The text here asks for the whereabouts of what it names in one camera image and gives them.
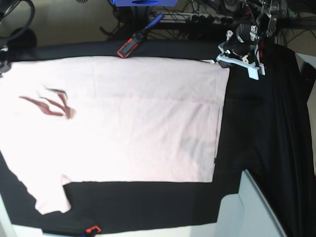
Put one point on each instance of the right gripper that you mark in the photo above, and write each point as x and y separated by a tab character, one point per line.
5	65

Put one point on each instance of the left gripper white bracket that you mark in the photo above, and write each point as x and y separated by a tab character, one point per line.
241	48

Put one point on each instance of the light pink T-shirt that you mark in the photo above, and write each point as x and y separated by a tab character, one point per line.
106	119

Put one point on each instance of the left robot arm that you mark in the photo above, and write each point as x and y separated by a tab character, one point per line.
263	14

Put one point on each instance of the blue plastic box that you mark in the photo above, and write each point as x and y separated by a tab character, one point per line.
121	3

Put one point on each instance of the small red black clamp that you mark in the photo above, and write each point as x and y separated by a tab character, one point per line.
93	230

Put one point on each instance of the blue handled bar clamp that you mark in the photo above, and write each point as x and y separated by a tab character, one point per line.
137	38

